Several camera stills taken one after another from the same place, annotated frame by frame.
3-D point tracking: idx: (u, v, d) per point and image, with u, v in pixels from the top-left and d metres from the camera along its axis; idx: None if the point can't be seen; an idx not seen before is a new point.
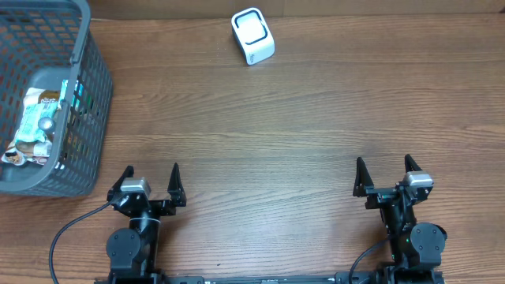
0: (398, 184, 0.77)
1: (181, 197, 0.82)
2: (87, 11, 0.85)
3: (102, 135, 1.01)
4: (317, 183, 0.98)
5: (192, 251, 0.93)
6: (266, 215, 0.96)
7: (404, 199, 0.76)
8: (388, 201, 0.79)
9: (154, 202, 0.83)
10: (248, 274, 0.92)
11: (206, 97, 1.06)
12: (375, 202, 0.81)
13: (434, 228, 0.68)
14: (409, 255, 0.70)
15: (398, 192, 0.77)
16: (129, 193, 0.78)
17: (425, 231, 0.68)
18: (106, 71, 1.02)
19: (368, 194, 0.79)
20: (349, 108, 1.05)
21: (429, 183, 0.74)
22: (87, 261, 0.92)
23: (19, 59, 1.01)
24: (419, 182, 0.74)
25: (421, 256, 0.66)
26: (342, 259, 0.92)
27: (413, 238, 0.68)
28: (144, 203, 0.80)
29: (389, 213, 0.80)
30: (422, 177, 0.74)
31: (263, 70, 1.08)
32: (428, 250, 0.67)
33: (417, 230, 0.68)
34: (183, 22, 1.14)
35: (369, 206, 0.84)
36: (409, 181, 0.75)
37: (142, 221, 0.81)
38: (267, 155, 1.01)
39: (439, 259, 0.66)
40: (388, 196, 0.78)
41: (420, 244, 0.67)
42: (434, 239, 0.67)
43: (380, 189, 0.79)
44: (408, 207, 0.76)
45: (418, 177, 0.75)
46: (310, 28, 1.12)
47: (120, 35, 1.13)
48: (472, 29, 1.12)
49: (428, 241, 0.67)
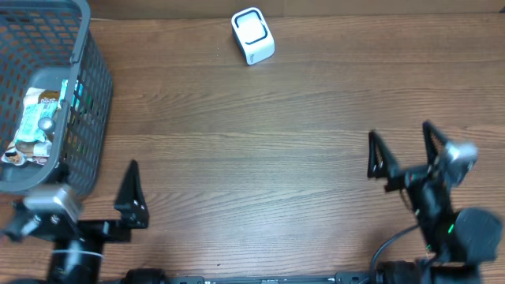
0: (437, 162, 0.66)
1: (135, 218, 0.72)
2: (87, 10, 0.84)
3: (102, 135, 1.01)
4: (317, 183, 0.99)
5: (192, 251, 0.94)
6: (266, 215, 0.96)
7: (443, 177, 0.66)
8: (419, 182, 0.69)
9: (91, 225, 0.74)
10: (248, 274, 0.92)
11: (206, 97, 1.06)
12: (402, 183, 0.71)
13: (484, 217, 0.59)
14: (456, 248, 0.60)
15: (434, 165, 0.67)
16: (41, 214, 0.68)
17: (475, 218, 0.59)
18: (105, 71, 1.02)
19: (396, 174, 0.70)
20: (349, 108, 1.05)
21: (472, 155, 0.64)
22: None
23: (19, 59, 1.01)
24: (462, 157, 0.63)
25: (473, 249, 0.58)
26: (342, 259, 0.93)
27: (461, 229, 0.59)
28: (66, 222, 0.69)
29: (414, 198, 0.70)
30: (464, 151, 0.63)
31: (263, 70, 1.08)
32: (479, 242, 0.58)
33: (464, 218, 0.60)
34: (183, 21, 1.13)
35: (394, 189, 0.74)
36: (451, 158, 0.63)
37: (69, 255, 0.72)
38: (267, 155, 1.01)
39: (492, 252, 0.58)
40: (420, 177, 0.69)
41: (470, 237, 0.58)
42: (484, 230, 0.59)
43: (409, 169, 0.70)
44: (444, 184, 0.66)
45: (459, 149, 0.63)
46: (310, 28, 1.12)
47: (119, 35, 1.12)
48: (472, 29, 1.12)
49: (478, 232, 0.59)
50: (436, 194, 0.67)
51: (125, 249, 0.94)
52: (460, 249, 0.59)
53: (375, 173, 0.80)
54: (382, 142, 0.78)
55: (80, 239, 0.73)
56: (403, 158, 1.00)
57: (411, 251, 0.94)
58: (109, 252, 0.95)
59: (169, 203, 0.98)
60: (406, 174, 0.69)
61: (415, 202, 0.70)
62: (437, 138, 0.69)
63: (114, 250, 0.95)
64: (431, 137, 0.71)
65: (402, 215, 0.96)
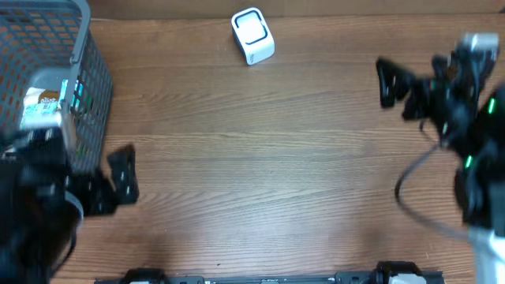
0: (455, 56, 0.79)
1: None
2: (86, 10, 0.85)
3: (102, 136, 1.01)
4: (317, 183, 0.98)
5: (192, 251, 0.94)
6: (266, 215, 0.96)
7: (461, 68, 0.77)
8: (434, 92, 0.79)
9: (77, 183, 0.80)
10: (248, 274, 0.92)
11: (206, 97, 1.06)
12: (445, 83, 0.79)
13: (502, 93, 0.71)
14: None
15: (442, 69, 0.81)
16: None
17: None
18: (105, 71, 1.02)
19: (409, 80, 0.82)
20: (349, 108, 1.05)
21: (493, 43, 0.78)
22: (87, 262, 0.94)
23: (19, 59, 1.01)
24: (487, 42, 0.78)
25: None
26: (342, 259, 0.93)
27: None
28: None
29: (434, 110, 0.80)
30: (488, 40, 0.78)
31: (263, 70, 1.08)
32: None
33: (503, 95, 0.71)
34: (183, 22, 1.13)
35: (413, 113, 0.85)
36: (473, 43, 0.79)
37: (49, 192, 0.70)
38: (267, 154, 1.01)
39: None
40: (436, 84, 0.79)
41: None
42: None
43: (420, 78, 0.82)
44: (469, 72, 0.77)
45: (479, 39, 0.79)
46: (310, 28, 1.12)
47: (119, 35, 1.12)
48: (472, 30, 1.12)
49: None
50: (453, 96, 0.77)
51: (125, 249, 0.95)
52: None
53: (392, 97, 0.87)
54: (387, 67, 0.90)
55: (51, 188, 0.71)
56: (402, 158, 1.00)
57: (411, 251, 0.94)
58: (108, 252, 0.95)
59: (169, 203, 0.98)
60: (422, 80, 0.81)
61: (441, 114, 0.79)
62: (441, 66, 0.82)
63: (114, 250, 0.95)
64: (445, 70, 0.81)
65: (402, 214, 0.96)
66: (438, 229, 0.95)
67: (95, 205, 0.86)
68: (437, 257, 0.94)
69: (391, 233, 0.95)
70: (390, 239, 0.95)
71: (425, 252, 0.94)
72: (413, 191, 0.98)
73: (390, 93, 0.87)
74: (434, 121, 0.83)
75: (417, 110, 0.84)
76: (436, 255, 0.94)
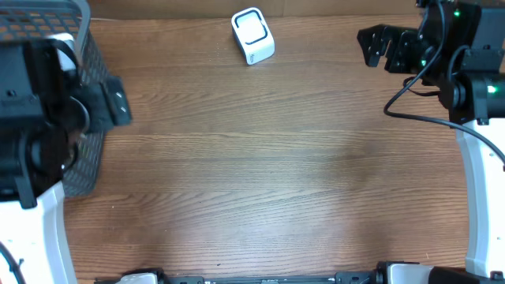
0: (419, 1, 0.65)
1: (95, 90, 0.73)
2: (87, 11, 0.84)
3: (102, 136, 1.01)
4: (317, 183, 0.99)
5: (192, 251, 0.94)
6: (266, 215, 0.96)
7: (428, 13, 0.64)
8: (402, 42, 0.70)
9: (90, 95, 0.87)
10: (248, 274, 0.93)
11: (206, 97, 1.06)
12: (408, 43, 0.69)
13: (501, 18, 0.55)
14: (468, 25, 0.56)
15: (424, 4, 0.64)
16: None
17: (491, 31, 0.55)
18: (105, 71, 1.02)
19: (383, 41, 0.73)
20: (349, 108, 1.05)
21: None
22: (87, 262, 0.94)
23: None
24: None
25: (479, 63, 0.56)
26: (342, 259, 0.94)
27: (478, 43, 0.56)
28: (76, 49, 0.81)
29: (413, 54, 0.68)
30: None
31: (263, 69, 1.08)
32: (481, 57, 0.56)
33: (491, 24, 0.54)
34: (183, 21, 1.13)
35: (393, 61, 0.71)
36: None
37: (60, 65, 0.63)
38: (266, 155, 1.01)
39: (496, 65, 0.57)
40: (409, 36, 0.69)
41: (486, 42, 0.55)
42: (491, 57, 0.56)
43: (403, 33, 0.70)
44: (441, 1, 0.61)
45: None
46: (310, 28, 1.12)
47: (118, 35, 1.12)
48: None
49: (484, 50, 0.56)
50: (427, 39, 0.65)
51: (125, 249, 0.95)
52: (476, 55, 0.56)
53: (372, 53, 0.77)
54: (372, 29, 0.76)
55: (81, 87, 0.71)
56: (403, 158, 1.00)
57: (410, 250, 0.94)
58: (108, 252, 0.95)
59: (169, 203, 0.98)
60: (381, 31, 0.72)
61: (415, 55, 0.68)
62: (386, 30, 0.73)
63: (114, 250, 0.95)
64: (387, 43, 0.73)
65: (402, 214, 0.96)
66: (439, 229, 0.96)
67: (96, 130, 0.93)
68: (437, 257, 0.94)
69: (391, 233, 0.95)
70: (390, 238, 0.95)
71: (425, 252, 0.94)
72: (413, 191, 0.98)
73: (370, 49, 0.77)
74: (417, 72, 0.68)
75: (397, 60, 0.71)
76: (436, 255, 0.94)
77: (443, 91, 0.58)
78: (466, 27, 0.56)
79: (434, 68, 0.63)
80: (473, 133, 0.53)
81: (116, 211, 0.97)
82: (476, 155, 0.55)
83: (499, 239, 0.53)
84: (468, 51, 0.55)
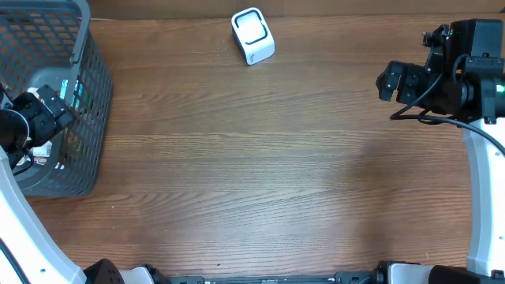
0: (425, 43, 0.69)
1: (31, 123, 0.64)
2: (87, 10, 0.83)
3: (102, 135, 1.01)
4: (317, 183, 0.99)
5: (192, 251, 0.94)
6: (266, 215, 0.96)
7: (432, 50, 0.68)
8: (415, 76, 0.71)
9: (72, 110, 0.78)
10: (248, 274, 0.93)
11: (206, 97, 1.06)
12: (417, 75, 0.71)
13: (495, 28, 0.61)
14: (464, 39, 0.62)
15: (431, 42, 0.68)
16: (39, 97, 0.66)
17: (486, 38, 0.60)
18: (105, 71, 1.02)
19: (394, 73, 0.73)
20: (349, 108, 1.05)
21: (453, 23, 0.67)
22: (87, 262, 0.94)
23: (19, 59, 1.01)
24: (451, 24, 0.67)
25: (478, 61, 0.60)
26: (342, 259, 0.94)
27: (477, 44, 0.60)
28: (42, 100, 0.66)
29: (424, 84, 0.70)
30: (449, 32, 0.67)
31: (263, 69, 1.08)
32: (481, 59, 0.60)
33: (484, 27, 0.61)
34: (183, 22, 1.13)
35: (404, 91, 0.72)
36: (429, 34, 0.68)
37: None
38: (266, 155, 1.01)
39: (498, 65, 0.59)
40: (420, 72, 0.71)
41: (484, 46, 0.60)
42: (489, 58, 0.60)
43: (413, 68, 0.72)
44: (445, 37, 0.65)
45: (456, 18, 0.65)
46: (310, 28, 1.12)
47: (119, 35, 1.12)
48: None
49: (484, 47, 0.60)
50: (435, 71, 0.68)
51: (125, 249, 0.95)
52: (476, 57, 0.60)
53: (383, 87, 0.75)
54: (388, 66, 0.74)
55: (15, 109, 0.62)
56: (403, 158, 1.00)
57: (411, 251, 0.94)
58: (108, 252, 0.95)
59: (169, 203, 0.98)
60: (390, 65, 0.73)
61: (424, 84, 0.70)
62: (398, 65, 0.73)
63: (114, 250, 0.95)
64: (400, 77, 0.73)
65: (402, 215, 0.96)
66: (439, 229, 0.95)
67: (82, 128, 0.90)
68: (437, 257, 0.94)
69: (391, 233, 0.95)
70: (390, 238, 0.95)
71: (425, 252, 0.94)
72: (414, 192, 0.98)
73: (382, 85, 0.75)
74: (425, 102, 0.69)
75: (407, 90, 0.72)
76: (436, 255, 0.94)
77: (452, 95, 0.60)
78: (462, 41, 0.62)
79: (439, 84, 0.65)
80: (480, 132, 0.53)
81: (116, 211, 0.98)
82: (481, 153, 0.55)
83: (501, 238, 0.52)
84: (469, 58, 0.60)
